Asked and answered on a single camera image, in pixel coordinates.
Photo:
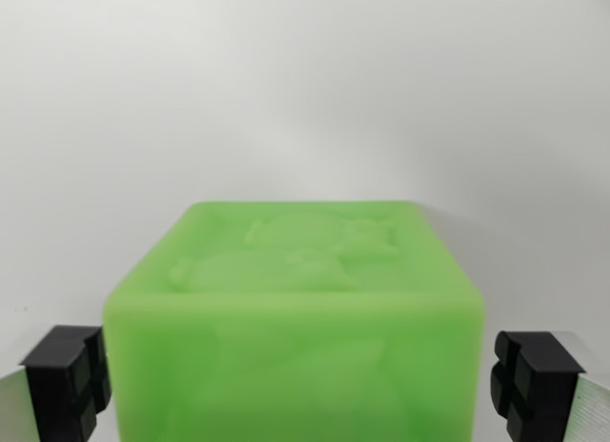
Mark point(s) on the green embossed cube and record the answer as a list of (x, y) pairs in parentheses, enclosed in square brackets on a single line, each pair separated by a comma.
[(295, 356)]

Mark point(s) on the black-padded silver gripper left finger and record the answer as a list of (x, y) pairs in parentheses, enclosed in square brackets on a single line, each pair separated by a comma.
[(52, 380)]

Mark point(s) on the black-padded silver gripper right finger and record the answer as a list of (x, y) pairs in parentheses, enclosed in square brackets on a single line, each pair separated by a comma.
[(543, 385)]

